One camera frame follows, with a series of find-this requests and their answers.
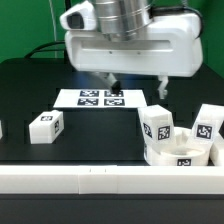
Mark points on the white marker sheet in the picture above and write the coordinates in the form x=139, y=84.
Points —
x=96, y=98

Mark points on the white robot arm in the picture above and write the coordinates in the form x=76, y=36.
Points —
x=111, y=37

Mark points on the white front fence bar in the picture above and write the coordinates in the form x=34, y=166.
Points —
x=37, y=179

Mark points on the white object at left edge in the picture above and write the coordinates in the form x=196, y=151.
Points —
x=1, y=133

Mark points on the white right fence bar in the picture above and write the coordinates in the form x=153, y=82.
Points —
x=217, y=151

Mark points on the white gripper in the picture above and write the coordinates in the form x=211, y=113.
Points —
x=169, y=46

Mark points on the white fence bar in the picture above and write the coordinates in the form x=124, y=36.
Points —
x=217, y=151
x=37, y=179

